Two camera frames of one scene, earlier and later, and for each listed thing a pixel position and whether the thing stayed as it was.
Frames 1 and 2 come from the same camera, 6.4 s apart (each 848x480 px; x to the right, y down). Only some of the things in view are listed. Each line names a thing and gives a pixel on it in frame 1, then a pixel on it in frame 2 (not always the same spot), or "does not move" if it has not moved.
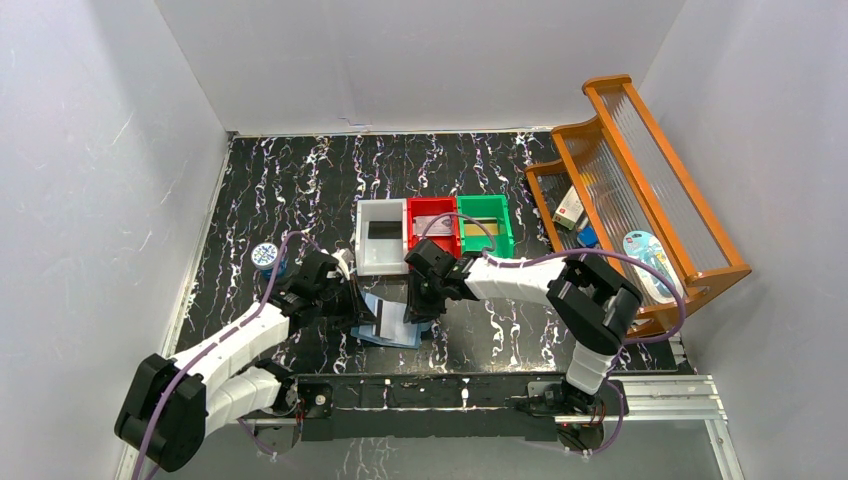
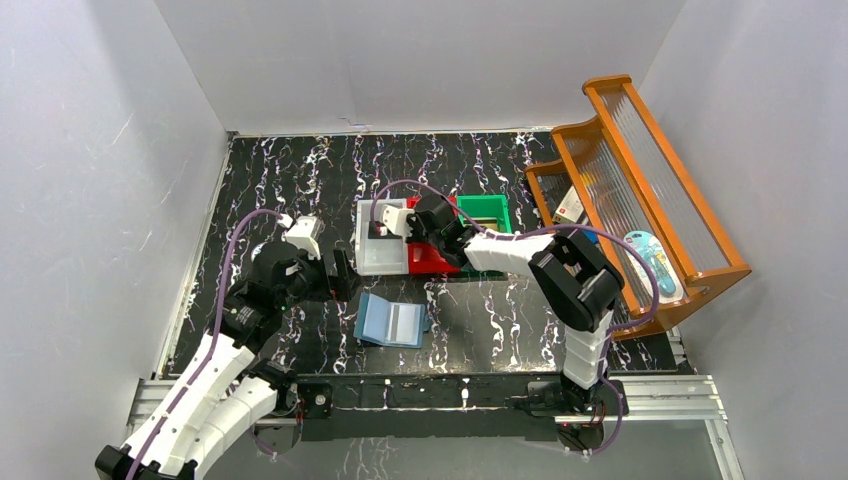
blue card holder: [389, 329] does not move
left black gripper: [348, 304] → [340, 273]
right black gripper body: [435, 279] → [416, 231]
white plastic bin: [381, 237] does not move
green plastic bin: [493, 211] does not move
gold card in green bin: [475, 229] does not move
